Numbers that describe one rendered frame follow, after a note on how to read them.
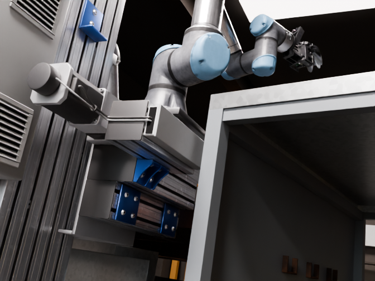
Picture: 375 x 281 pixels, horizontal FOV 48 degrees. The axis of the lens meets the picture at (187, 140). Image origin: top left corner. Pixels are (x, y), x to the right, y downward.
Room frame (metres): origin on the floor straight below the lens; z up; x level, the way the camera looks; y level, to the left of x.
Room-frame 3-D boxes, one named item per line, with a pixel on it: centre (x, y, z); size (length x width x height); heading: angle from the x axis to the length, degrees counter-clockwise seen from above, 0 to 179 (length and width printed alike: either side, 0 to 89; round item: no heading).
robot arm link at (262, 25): (1.23, -0.21, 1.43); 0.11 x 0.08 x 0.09; 127
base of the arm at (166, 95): (1.18, 0.08, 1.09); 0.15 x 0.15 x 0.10
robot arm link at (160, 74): (1.17, 0.08, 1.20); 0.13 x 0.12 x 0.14; 37
